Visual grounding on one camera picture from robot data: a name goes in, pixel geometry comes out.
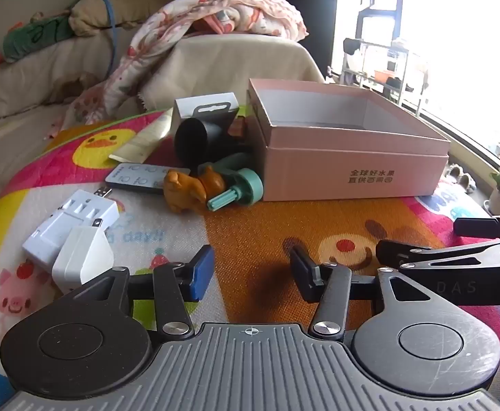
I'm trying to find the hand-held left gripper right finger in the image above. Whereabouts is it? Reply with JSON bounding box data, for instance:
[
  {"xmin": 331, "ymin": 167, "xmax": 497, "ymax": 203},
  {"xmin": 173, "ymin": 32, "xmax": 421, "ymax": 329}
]
[{"xmin": 290, "ymin": 246, "xmax": 460, "ymax": 344}]

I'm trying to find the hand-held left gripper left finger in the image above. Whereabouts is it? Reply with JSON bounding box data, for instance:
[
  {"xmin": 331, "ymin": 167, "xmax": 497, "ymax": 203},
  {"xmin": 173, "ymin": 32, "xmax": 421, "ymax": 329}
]
[{"xmin": 62, "ymin": 245, "xmax": 215, "ymax": 340}]

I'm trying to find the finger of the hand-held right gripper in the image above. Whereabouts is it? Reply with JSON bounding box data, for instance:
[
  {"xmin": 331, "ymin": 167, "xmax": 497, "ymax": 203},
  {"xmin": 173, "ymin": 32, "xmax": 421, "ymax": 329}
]
[
  {"xmin": 453, "ymin": 212, "xmax": 500, "ymax": 241},
  {"xmin": 376, "ymin": 229, "xmax": 500, "ymax": 271}
]

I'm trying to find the brown toy figure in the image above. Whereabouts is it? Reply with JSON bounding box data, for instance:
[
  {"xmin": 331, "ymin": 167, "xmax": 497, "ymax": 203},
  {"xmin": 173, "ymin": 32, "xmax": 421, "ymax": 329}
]
[{"xmin": 163, "ymin": 166, "xmax": 227, "ymax": 212}]

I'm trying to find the green handheld fan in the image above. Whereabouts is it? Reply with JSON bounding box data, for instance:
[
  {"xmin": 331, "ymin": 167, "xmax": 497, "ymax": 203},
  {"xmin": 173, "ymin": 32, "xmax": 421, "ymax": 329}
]
[{"xmin": 198, "ymin": 152, "xmax": 264, "ymax": 212}]

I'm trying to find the pink cardboard box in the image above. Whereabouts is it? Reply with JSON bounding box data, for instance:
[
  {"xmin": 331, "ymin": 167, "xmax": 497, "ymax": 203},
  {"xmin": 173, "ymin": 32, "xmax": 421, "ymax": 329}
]
[{"xmin": 247, "ymin": 78, "xmax": 452, "ymax": 203}]

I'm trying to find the grey remote control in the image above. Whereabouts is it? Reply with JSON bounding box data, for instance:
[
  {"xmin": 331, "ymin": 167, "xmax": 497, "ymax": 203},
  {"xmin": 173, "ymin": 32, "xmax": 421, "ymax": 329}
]
[{"xmin": 104, "ymin": 163, "xmax": 178, "ymax": 193}]

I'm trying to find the small white charger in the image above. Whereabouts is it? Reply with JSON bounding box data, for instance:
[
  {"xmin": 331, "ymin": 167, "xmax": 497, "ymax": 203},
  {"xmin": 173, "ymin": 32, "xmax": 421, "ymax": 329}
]
[{"xmin": 52, "ymin": 218, "xmax": 114, "ymax": 295}]

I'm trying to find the black cylinder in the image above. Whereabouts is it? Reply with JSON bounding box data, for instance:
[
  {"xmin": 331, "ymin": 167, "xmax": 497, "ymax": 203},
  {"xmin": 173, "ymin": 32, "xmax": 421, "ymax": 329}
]
[{"xmin": 174, "ymin": 116, "xmax": 234, "ymax": 167}]

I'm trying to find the cream tube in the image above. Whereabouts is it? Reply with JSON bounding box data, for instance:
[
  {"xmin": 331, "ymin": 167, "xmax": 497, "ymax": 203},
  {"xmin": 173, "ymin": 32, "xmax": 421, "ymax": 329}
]
[{"xmin": 109, "ymin": 109, "xmax": 174, "ymax": 164}]

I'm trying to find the large white power adapter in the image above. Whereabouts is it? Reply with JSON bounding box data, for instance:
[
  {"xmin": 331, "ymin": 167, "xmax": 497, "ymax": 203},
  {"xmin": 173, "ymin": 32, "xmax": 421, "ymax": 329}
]
[{"xmin": 22, "ymin": 188, "xmax": 120, "ymax": 272}]

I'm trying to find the grey hang-tab package box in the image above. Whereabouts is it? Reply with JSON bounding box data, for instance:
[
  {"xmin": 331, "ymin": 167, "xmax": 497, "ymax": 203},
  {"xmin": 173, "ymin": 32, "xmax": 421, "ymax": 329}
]
[{"xmin": 174, "ymin": 92, "xmax": 239, "ymax": 127}]

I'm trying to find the colourful cartoon play mat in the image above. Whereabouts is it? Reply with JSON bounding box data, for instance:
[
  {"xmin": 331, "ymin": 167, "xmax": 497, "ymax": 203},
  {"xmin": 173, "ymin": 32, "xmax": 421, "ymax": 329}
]
[{"xmin": 0, "ymin": 109, "xmax": 500, "ymax": 411}]

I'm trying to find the balcony storage rack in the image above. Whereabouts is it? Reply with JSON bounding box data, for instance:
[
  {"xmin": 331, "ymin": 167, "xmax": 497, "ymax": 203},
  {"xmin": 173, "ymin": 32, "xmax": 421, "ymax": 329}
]
[{"xmin": 327, "ymin": 36, "xmax": 430, "ymax": 108}]

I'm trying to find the cream armrest cover cloth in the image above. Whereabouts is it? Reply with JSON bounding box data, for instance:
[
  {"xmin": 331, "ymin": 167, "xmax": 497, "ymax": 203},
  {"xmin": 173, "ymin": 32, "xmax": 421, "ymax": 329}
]
[{"xmin": 141, "ymin": 34, "xmax": 325, "ymax": 110}]

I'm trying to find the floral blanket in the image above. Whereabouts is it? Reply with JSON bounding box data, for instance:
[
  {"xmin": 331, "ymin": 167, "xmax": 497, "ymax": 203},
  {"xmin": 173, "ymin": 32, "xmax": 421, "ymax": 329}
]
[{"xmin": 47, "ymin": 0, "xmax": 310, "ymax": 138}]

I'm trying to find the dark curtain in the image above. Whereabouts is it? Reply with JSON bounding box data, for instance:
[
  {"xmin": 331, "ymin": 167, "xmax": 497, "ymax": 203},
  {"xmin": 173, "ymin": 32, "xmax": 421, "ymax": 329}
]
[{"xmin": 286, "ymin": 0, "xmax": 340, "ymax": 82}]

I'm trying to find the beige sofa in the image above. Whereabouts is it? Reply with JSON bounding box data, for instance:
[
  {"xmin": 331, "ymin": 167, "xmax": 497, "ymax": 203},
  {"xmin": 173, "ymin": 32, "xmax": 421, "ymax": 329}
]
[{"xmin": 0, "ymin": 0, "xmax": 325, "ymax": 223}]

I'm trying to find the beige pillow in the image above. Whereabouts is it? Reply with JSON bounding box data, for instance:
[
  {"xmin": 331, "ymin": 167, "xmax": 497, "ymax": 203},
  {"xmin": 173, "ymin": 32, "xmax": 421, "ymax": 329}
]
[{"xmin": 68, "ymin": 0, "xmax": 178, "ymax": 37}]

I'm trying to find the green plush toy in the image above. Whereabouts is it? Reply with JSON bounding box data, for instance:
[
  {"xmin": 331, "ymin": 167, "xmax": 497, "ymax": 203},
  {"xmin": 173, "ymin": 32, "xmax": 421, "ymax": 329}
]
[{"xmin": 2, "ymin": 13, "xmax": 77, "ymax": 63}]

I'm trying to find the black metal frame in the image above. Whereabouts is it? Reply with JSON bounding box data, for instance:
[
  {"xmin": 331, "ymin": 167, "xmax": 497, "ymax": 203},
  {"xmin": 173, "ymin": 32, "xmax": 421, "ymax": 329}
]
[{"xmin": 355, "ymin": 0, "xmax": 405, "ymax": 43}]

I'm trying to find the blue cable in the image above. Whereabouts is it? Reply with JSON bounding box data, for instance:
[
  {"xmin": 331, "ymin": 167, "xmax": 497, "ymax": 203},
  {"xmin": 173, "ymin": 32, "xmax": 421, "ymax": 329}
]
[{"xmin": 98, "ymin": 0, "xmax": 120, "ymax": 82}]

